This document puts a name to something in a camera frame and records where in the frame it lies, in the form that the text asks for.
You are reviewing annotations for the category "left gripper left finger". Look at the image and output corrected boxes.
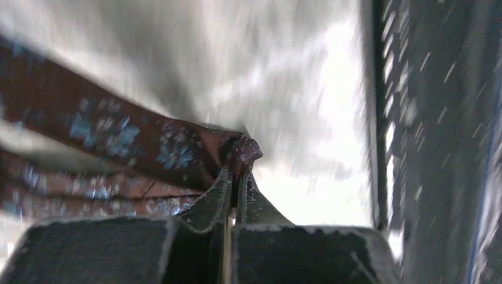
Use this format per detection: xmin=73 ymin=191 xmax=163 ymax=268
xmin=178 ymin=167 xmax=233 ymax=231

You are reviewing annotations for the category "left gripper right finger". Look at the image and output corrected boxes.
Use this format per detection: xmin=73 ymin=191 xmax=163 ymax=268
xmin=235 ymin=168 xmax=294 ymax=228

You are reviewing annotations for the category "dark brown floral tie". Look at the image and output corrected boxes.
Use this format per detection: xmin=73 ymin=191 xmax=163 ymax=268
xmin=1 ymin=38 xmax=262 ymax=218

